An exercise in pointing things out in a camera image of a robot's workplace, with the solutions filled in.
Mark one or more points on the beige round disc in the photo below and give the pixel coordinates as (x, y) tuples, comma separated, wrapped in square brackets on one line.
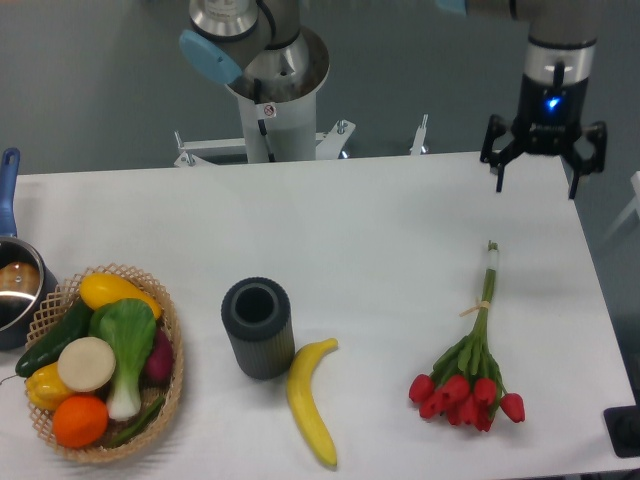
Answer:
[(86, 364)]

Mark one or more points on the dark grey ribbed vase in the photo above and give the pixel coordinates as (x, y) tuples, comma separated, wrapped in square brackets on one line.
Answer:
[(256, 314)]

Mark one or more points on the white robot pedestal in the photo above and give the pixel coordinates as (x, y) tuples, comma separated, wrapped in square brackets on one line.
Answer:
[(278, 131)]

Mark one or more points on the orange fruit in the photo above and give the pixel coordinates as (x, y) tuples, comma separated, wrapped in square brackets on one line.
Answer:
[(79, 421)]

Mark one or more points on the blue handled saucepan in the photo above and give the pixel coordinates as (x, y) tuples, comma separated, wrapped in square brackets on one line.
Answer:
[(25, 278)]

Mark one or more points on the white metal base frame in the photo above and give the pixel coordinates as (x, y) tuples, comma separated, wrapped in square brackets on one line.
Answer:
[(329, 145)]

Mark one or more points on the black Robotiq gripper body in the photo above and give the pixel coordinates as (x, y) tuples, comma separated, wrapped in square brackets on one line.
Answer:
[(548, 119)]

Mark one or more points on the purple red onion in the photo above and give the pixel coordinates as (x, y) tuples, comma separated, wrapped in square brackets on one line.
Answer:
[(159, 364)]

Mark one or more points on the black device at edge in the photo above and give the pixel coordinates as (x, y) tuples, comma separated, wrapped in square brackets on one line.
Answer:
[(623, 429)]

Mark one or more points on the red tulip bouquet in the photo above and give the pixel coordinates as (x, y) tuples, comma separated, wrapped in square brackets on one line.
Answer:
[(465, 385)]

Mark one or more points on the woven wicker basket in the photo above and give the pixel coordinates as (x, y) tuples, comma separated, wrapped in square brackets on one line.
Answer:
[(53, 308)]

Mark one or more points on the yellow banana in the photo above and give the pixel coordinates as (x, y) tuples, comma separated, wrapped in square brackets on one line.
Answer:
[(302, 404)]

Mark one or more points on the green chili pepper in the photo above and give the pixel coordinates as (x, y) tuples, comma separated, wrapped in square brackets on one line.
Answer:
[(138, 425)]

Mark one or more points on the green bok choy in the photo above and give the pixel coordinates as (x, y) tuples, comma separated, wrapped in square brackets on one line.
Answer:
[(128, 326)]

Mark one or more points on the yellow squash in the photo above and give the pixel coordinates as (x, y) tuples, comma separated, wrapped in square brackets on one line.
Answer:
[(100, 289)]

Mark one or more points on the dark green cucumber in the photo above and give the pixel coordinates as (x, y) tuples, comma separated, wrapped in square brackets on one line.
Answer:
[(72, 326)]

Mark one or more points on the white object at right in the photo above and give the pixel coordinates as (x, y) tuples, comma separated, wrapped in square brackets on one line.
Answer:
[(627, 220)]

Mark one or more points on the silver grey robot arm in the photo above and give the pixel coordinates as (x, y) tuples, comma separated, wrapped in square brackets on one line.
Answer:
[(261, 50)]

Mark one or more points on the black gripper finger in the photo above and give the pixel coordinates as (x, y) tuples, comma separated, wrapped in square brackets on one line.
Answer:
[(595, 134), (497, 128)]

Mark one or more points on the yellow bell pepper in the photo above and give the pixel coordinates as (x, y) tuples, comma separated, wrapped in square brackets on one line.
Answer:
[(46, 390)]

